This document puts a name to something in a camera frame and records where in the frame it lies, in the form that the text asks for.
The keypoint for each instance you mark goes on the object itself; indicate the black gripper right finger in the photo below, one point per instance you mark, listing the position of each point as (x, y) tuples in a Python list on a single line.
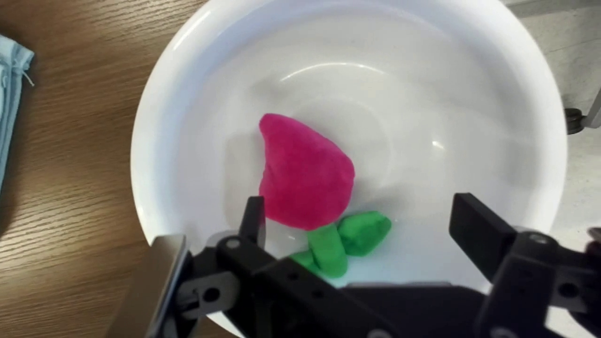
[(482, 235)]

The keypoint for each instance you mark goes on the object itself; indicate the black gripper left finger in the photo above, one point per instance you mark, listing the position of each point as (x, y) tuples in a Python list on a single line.
[(255, 222)]

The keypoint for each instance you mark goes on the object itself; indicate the pink mango plush toy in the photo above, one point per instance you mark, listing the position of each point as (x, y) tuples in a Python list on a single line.
[(302, 175)]

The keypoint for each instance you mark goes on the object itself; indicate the white bowl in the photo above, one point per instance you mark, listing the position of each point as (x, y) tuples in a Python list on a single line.
[(439, 94)]

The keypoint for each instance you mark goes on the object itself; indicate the light blue folded towel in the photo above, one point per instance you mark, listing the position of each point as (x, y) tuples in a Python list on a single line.
[(11, 94)]

